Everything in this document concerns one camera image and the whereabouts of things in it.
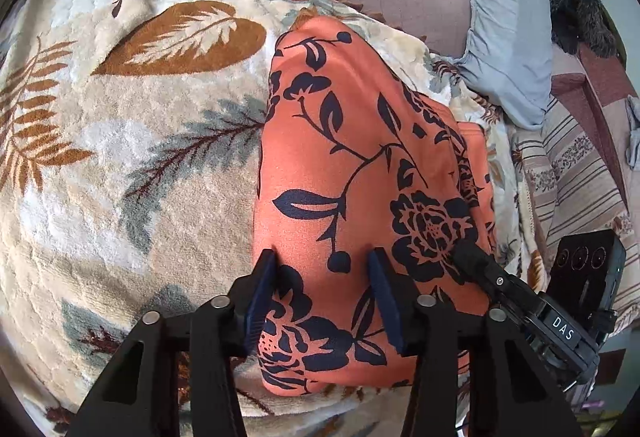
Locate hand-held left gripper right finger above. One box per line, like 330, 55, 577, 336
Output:
366, 246, 587, 437

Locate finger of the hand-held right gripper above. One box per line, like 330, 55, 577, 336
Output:
451, 238, 540, 314

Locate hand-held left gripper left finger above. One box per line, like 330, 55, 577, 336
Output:
65, 247, 278, 437

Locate orange floral print garment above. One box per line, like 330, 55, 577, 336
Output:
252, 14, 499, 398

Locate beige striped cloth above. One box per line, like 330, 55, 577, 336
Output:
510, 94, 639, 318

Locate grey cloth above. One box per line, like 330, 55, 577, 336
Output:
625, 94, 640, 164

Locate cream leaf print blanket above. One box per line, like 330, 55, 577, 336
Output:
0, 0, 526, 437

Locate maroon patchwork quilt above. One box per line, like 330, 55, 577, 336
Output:
550, 42, 640, 218

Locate light blue ruffled pillow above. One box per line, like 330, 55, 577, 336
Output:
452, 0, 556, 131

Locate black furry item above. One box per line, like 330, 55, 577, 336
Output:
546, 0, 619, 59

